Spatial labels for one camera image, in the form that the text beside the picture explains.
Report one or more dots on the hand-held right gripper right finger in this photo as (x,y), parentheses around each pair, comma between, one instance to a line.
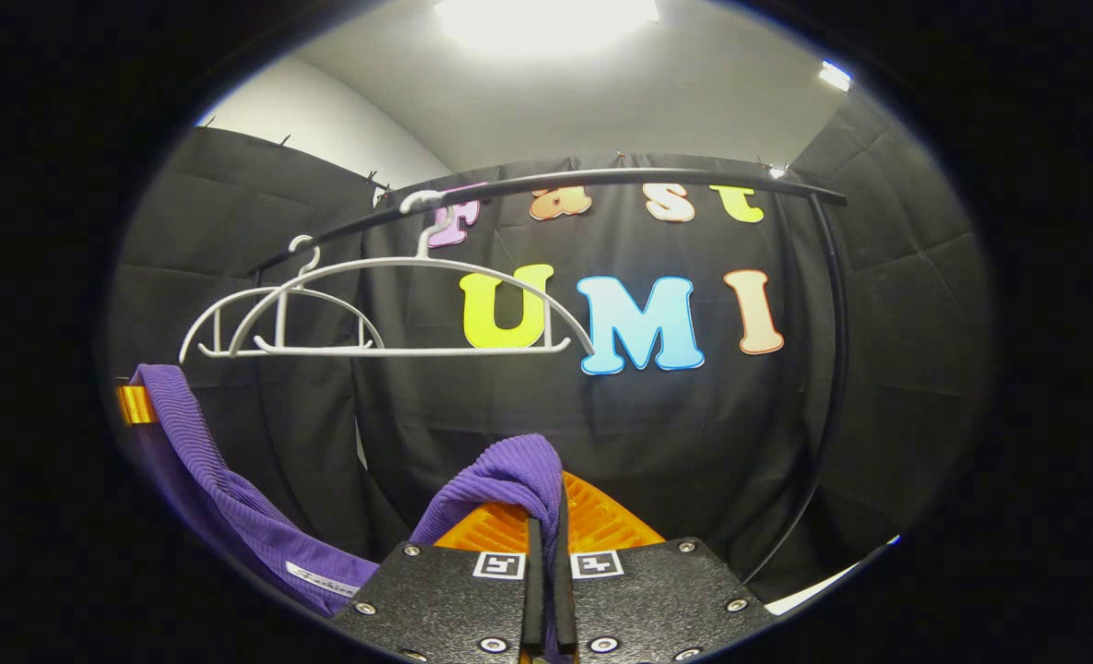
(565,599)

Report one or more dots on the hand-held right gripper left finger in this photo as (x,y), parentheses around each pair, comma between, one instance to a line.
(533,590)

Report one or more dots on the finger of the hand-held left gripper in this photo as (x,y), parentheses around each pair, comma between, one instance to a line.
(137,406)

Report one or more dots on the white plain hanger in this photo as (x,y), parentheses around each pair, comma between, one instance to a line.
(223,351)

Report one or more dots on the white hanger with taped hook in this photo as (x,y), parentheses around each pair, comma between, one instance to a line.
(421,199)

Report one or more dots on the black clothes rack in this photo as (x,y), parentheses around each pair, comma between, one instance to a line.
(601,176)

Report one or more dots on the white flat board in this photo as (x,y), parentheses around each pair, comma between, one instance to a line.
(804,595)

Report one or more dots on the large ceiling light panel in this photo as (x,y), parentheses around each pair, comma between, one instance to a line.
(546,18)

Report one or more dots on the narrow ceiling light panel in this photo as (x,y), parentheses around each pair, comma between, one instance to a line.
(835,74)

